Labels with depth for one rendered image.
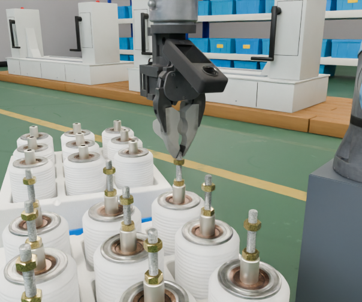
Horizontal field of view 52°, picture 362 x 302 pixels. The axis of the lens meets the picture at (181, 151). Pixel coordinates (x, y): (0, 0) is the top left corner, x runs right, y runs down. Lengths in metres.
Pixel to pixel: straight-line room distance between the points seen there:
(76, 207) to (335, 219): 0.53
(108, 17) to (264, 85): 1.84
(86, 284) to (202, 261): 0.18
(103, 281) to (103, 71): 3.24
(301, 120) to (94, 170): 1.55
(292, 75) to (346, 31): 6.53
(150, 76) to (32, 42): 4.23
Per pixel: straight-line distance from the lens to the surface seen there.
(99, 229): 0.60
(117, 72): 3.78
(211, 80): 0.52
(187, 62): 0.54
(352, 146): 0.68
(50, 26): 7.57
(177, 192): 0.64
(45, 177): 0.89
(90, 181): 0.89
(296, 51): 2.36
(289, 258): 1.00
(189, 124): 0.62
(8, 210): 0.88
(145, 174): 0.91
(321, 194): 0.69
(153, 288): 0.41
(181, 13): 0.58
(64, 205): 0.87
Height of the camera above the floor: 0.53
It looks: 17 degrees down
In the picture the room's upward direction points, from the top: straight up
